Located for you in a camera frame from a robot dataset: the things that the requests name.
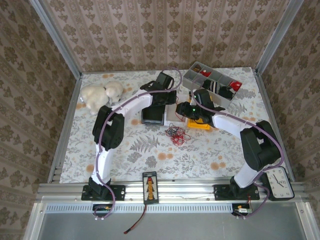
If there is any floral tablecloth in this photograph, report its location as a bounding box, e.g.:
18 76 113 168
59 66 288 185

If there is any white plush toy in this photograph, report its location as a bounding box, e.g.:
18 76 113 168
79 80 125 116

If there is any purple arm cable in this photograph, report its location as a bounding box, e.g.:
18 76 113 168
93 66 183 222
191 76 286 221

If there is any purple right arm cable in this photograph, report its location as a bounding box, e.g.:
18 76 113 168
191 76 286 221

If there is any white clock black frame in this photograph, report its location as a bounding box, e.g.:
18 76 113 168
264 166 295 202

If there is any black connector box yellow plug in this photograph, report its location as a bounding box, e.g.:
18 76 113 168
92 203 113 218
231 202 253 216

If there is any slotted white cable duct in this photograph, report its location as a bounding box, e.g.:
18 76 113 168
44 202 301 214

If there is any white plastic bin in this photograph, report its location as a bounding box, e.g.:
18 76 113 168
163 103 188 124

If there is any black cable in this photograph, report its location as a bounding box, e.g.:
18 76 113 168
164 122 187 138

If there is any red black wire lead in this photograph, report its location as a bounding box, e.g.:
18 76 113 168
123 202 148 235

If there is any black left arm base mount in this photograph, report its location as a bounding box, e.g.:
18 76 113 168
81 177 126 202

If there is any black item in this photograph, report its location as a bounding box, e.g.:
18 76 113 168
218 86 236 101

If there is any aluminium frame post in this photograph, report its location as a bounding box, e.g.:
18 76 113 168
254 0 307 76
28 0 83 78

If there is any aluminium table side rail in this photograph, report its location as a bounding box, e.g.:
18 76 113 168
47 73 83 185
252 68 296 182

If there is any yellow block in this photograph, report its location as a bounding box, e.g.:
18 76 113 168
186 95 214 131

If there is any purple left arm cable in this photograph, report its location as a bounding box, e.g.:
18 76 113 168
93 66 183 222

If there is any black plastic bin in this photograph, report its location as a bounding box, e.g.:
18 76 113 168
141 104 166 126

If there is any gray divided organizer box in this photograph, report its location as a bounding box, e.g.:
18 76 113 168
182 61 244 110

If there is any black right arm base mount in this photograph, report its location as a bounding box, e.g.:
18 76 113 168
213 183 261 201

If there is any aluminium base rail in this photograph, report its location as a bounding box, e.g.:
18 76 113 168
36 181 311 203

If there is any black white striped sock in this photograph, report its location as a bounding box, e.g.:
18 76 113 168
202 79 221 95

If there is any gray metal shelf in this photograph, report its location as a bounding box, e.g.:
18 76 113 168
23 211 317 240

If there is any black power distribution board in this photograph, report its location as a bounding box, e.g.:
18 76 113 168
141 171 160 205

